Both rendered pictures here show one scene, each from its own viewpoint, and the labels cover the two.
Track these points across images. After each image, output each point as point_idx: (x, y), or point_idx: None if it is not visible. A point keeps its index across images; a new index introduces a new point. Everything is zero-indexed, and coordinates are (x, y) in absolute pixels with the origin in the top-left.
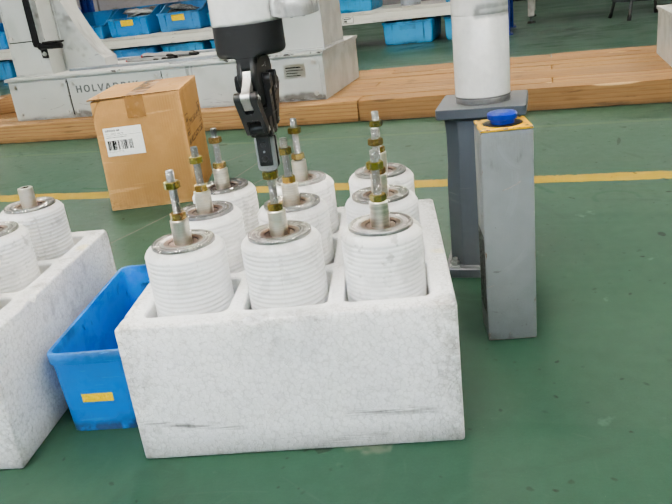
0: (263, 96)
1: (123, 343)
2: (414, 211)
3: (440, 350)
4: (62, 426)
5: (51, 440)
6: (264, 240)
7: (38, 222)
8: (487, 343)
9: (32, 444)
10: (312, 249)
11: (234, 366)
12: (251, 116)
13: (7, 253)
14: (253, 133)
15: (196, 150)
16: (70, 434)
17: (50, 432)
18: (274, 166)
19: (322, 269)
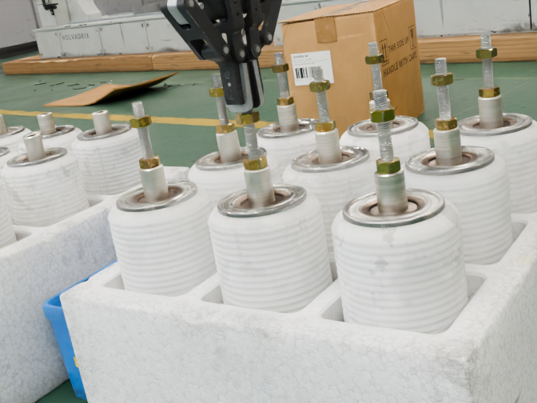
0: (219, 4)
1: (68, 313)
2: (491, 192)
3: None
4: (68, 386)
5: (46, 400)
6: (229, 209)
7: (101, 152)
8: None
9: (19, 401)
10: (288, 231)
11: (177, 373)
12: (190, 32)
13: (40, 183)
14: (205, 57)
15: (217, 79)
16: (66, 398)
17: (53, 390)
18: (245, 106)
19: (312, 261)
